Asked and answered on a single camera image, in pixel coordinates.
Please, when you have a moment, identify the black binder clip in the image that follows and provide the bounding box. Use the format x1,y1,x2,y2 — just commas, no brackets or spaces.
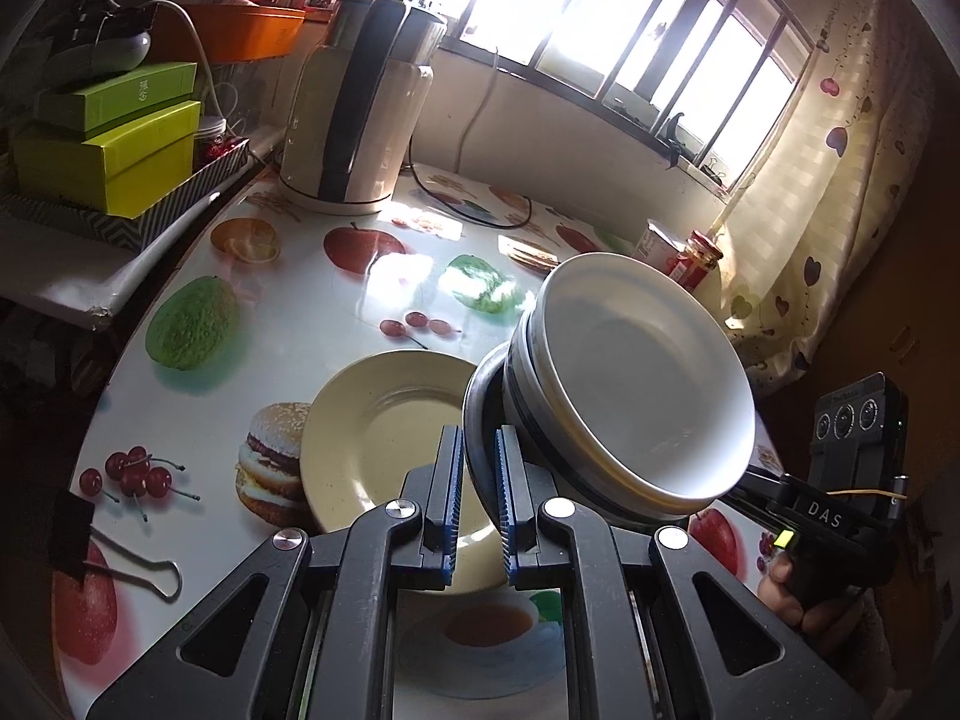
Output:
48,490,185,602

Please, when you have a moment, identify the cream plate with brown pattern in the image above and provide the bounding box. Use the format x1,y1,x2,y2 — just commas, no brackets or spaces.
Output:
299,349,512,595

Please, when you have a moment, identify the dark green box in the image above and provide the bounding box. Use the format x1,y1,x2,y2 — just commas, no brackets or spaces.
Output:
36,61,199,139

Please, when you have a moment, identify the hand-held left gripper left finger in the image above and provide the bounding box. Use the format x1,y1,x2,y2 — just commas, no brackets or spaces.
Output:
86,425,463,720

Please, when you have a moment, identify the white plastic cup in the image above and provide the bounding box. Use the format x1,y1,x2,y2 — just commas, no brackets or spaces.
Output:
635,218,688,272

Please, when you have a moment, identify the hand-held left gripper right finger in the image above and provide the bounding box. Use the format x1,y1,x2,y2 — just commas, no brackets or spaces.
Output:
494,426,863,720

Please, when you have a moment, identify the window with metal bars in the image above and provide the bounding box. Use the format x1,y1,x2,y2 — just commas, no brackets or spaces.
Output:
403,0,816,197

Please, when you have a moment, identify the thin white cable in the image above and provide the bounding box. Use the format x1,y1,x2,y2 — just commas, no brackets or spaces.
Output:
153,0,227,122

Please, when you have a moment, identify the lime green box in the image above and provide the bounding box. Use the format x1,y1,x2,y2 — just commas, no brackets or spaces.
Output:
10,100,205,220

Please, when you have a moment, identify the black curved ornament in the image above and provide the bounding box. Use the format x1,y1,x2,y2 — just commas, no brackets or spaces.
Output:
659,112,689,167

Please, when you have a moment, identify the small white-lidded jar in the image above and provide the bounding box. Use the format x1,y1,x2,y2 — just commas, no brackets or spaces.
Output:
194,115,227,164

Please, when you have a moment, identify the printed food tablecloth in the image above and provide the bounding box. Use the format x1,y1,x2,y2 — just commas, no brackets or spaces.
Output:
48,160,782,720

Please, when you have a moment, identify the white black electric kettle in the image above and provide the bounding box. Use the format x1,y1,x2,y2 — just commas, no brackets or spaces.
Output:
278,0,449,215

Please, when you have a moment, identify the black cable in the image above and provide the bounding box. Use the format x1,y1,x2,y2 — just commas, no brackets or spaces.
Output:
408,142,536,230

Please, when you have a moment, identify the red-lidded sauce jar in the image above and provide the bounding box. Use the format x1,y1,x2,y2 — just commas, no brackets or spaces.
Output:
663,230,725,294

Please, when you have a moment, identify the person's right hand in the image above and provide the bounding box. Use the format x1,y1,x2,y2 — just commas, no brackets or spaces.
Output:
756,555,830,642

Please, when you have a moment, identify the stainless steel bowl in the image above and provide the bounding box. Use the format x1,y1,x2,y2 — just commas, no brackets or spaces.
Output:
462,355,751,538

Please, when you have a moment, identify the cream heart-print curtain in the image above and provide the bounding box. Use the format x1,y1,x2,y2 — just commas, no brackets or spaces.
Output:
718,0,925,400

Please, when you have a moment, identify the white side shelf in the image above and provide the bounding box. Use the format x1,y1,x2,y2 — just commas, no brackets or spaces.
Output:
0,187,227,332

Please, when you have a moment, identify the white blue-banded ceramic bowl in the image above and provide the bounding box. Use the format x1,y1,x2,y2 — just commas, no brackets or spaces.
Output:
535,252,755,520
502,313,702,527

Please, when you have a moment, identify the zigzag patterned tray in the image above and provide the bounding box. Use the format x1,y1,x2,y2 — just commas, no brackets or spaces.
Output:
0,138,253,253

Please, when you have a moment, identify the orange box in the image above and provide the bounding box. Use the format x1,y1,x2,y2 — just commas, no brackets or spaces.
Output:
153,3,308,65

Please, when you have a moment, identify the grey black device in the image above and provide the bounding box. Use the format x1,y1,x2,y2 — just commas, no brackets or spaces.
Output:
46,0,160,85

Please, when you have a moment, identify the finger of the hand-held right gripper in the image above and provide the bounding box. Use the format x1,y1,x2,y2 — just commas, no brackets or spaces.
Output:
730,466,787,523

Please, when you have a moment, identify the person's right forearm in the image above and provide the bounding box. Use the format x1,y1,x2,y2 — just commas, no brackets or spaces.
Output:
823,586,899,662

